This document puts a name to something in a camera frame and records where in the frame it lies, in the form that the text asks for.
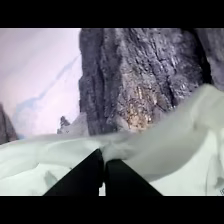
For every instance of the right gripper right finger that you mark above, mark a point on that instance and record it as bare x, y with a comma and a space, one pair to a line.
128, 181

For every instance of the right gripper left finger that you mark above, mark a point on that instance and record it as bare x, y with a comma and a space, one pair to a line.
81, 178

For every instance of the pale green garment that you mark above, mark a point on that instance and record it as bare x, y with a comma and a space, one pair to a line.
160, 153

